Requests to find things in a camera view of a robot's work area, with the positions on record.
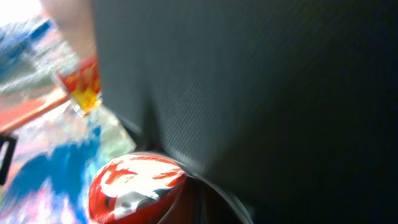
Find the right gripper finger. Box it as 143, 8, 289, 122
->
158, 177, 254, 224

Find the silver-sided Pringles can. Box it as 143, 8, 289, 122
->
88, 152, 187, 223

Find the red Pringles can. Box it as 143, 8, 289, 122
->
54, 55, 102, 116

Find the dark green open box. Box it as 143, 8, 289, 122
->
92, 0, 397, 223

